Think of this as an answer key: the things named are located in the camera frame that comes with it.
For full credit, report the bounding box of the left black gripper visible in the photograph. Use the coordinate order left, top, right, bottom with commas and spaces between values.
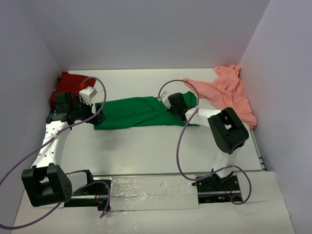
70, 96, 106, 126

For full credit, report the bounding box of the green t-shirt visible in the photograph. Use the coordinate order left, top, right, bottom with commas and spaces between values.
94, 90, 200, 131

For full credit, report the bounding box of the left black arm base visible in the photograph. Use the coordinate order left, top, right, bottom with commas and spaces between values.
63, 169, 112, 212

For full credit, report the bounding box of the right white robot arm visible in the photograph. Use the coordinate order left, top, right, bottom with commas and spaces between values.
159, 92, 249, 191

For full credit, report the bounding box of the red folded t-shirt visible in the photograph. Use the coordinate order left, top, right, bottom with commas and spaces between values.
49, 71, 87, 109

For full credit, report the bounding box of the salmon pink t-shirt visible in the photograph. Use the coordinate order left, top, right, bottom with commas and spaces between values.
184, 65, 257, 129

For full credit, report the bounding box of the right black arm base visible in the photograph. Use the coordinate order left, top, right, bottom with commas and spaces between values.
192, 173, 243, 204

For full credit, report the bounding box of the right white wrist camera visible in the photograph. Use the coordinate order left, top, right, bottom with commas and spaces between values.
158, 91, 171, 109

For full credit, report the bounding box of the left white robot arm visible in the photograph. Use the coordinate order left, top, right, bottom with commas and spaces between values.
21, 86, 105, 207

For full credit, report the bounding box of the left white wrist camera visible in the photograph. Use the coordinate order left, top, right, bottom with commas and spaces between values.
79, 86, 97, 106

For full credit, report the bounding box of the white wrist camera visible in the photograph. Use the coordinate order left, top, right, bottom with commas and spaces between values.
158, 91, 171, 109
79, 86, 97, 106

